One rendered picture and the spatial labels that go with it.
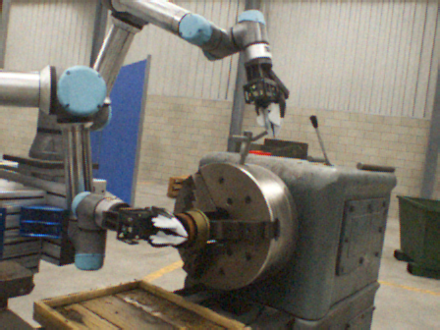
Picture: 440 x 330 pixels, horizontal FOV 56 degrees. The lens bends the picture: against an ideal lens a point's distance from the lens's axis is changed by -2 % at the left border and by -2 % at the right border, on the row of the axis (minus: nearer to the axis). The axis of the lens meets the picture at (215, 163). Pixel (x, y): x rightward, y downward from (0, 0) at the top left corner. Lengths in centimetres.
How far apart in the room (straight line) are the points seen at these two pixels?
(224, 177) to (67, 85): 42
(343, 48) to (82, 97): 1050
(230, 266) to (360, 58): 1038
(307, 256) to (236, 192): 25
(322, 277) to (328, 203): 19
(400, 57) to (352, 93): 140
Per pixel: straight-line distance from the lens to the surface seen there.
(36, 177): 147
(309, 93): 1123
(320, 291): 114
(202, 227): 95
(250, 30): 122
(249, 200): 100
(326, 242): 110
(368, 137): 1093
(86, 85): 103
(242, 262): 103
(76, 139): 119
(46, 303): 101
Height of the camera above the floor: 129
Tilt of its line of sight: 3 degrees down
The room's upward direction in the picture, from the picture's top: 7 degrees clockwise
